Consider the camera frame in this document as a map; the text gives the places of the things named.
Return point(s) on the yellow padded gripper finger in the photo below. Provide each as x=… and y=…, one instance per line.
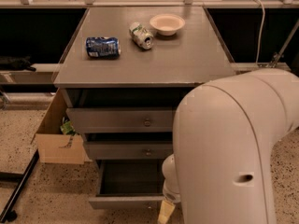
x=166, y=211

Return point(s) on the grey bottom drawer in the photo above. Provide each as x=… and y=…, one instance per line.
x=129, y=184

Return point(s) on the grey drawer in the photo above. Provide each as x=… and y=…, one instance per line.
x=128, y=150
x=121, y=120
x=129, y=184

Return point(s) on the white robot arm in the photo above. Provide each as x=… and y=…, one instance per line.
x=223, y=135

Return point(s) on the grey middle drawer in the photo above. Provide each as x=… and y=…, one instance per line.
x=128, y=150

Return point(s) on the grey top drawer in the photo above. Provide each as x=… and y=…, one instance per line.
x=121, y=120

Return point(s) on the grey drawer cabinet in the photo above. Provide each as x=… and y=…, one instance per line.
x=158, y=77

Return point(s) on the cardboard box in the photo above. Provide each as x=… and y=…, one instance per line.
x=53, y=145

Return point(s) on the green packet in box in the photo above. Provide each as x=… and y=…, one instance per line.
x=67, y=127

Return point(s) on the green white soda can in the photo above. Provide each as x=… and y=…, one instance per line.
x=141, y=35

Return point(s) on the blue crushed soda can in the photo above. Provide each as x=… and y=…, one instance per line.
x=103, y=47

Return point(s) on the white paper bowl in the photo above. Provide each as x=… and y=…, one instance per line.
x=167, y=24

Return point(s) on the diagonal metal strut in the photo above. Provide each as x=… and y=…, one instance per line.
x=276, y=57

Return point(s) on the black object on ledge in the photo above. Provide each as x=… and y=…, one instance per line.
x=16, y=63

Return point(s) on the black floor rail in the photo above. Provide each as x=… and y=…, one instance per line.
x=8, y=213

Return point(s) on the metal frame rail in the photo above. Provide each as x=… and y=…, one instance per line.
x=45, y=73

